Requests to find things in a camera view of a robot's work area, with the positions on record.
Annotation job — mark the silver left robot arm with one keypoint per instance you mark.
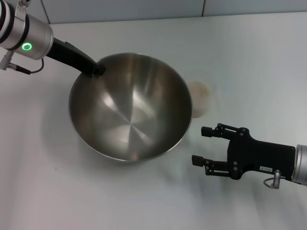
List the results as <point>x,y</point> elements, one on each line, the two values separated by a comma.
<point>33,31</point>

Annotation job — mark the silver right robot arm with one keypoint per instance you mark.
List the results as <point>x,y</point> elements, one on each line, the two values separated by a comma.
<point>301,165</point>

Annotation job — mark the stainless steel mixing bowl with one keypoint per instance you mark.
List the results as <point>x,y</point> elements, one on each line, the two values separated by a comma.
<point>132,107</point>

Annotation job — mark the white rice grains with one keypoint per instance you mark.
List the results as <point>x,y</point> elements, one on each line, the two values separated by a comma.
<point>200,93</point>

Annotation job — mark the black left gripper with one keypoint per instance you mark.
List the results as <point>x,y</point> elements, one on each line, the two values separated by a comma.
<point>67,54</point>

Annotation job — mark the clear plastic measuring cup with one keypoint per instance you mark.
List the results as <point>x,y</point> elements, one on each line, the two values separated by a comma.
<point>206,112</point>

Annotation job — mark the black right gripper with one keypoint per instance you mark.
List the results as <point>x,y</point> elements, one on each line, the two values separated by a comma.
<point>259,158</point>

